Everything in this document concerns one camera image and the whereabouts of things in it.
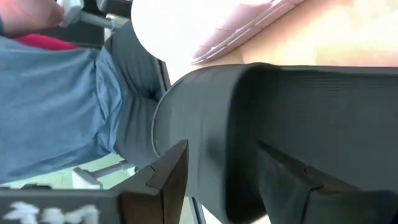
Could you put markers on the person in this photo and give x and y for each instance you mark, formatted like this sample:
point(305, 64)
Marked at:
point(46, 109)

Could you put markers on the black rubber slide sandal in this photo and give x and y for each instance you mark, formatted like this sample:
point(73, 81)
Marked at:
point(202, 124)

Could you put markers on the pink rubber slide sandal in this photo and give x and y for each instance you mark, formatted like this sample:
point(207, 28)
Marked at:
point(236, 28)

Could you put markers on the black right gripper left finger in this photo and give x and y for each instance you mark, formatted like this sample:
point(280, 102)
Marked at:
point(168, 186)

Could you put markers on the dark grey fabric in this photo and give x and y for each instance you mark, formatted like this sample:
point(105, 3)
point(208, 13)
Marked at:
point(90, 37)

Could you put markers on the red object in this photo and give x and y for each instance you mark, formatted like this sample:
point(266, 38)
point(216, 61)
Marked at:
point(43, 42)

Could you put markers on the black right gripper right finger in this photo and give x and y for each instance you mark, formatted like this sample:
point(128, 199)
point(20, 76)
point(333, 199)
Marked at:
point(280, 189)

